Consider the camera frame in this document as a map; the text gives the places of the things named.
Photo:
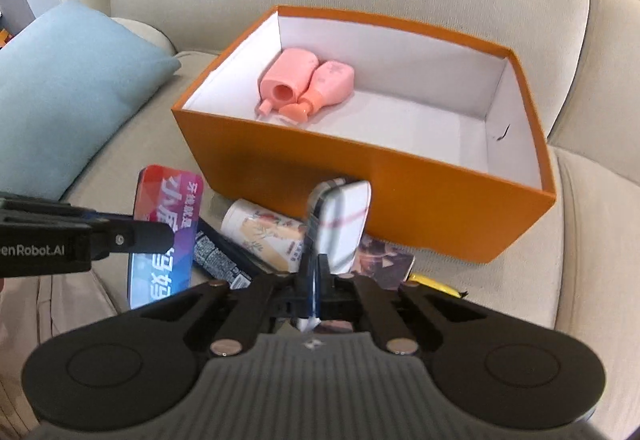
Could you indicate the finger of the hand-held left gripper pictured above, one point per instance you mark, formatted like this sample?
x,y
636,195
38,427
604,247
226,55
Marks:
x,y
155,235

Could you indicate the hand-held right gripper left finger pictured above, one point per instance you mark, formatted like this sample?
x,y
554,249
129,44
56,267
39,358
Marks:
x,y
311,280

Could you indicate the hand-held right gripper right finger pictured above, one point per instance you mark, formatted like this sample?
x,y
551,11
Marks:
x,y
326,275

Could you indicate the red and blue toothpaste box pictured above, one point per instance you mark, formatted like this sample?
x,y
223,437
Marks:
x,y
160,190

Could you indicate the white plaid case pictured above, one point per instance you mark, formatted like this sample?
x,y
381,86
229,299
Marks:
x,y
345,215

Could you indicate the white floral bottle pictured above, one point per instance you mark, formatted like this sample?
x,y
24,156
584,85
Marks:
x,y
260,226

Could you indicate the orange cardboard box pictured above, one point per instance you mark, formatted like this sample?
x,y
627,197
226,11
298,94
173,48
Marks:
x,y
350,180

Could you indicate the brown photo packet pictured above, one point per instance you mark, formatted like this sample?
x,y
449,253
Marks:
x,y
385,265

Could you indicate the black tube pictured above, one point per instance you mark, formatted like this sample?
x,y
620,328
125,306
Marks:
x,y
220,252

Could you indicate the yellow flat item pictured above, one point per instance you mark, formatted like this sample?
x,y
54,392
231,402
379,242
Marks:
x,y
430,281

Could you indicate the light blue cushion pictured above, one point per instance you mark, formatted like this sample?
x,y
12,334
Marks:
x,y
70,95

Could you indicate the small pink bottle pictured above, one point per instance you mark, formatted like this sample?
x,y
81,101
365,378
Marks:
x,y
327,83

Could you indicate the large pink bottle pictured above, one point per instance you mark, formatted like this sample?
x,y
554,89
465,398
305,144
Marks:
x,y
290,70

